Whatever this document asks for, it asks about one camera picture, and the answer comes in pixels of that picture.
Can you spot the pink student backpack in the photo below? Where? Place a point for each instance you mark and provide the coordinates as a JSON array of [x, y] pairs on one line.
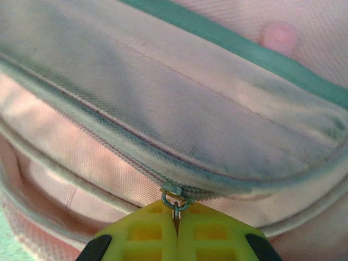
[[163, 95]]

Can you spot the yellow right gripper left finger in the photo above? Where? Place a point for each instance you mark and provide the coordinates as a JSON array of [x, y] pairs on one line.
[[141, 236]]

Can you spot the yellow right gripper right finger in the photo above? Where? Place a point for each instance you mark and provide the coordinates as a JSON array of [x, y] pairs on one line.
[[217, 239]]

